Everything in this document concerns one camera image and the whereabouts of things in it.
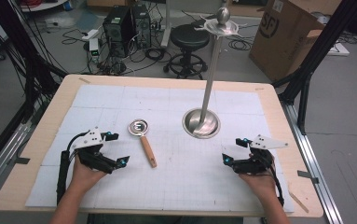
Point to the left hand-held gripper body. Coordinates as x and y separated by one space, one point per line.
89 141

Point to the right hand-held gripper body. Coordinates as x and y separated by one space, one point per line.
260 163

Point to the metal stand rack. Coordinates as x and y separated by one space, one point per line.
210 77

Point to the person's right hand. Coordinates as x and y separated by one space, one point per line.
263 185

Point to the person's left hand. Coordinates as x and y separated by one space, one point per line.
84 179

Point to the grey tape strip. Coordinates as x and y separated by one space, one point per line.
308 176

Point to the white grid mat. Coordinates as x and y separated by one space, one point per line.
173 183

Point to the thin wooden stick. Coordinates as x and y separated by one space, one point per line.
299 202

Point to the black tape strip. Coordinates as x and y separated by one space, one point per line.
22 160

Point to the person's dark pants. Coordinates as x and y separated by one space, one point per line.
167 219

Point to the small white device green display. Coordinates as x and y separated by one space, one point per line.
94 46

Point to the white power strip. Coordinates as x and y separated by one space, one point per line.
90 34

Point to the large black computer tower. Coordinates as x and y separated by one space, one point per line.
118 31

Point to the slim black computer tower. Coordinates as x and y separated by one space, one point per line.
142 26

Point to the brown cardboard box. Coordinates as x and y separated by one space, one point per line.
285 34

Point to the black round stool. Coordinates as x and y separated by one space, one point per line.
189 37

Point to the white metal pole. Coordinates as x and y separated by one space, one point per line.
166 25

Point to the flat white box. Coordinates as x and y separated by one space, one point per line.
337 49

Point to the aluminium rail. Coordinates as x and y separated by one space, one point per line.
309 155
2 161

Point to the black metal frame post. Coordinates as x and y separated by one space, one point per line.
322 46

